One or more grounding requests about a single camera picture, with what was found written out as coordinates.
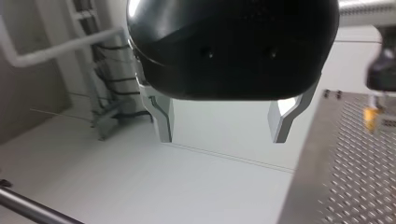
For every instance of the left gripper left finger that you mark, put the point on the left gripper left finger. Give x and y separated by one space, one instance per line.
163 118

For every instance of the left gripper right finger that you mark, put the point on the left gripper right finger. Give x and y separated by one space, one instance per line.
280 121

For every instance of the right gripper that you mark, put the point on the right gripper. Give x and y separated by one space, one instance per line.
383 70

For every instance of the grey metal rack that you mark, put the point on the grey metal rack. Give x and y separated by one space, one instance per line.
106 77

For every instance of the grey metal bar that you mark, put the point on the grey metal bar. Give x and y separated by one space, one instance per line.
28 207

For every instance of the white pipe frame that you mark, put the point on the white pipe frame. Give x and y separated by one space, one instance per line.
46 53

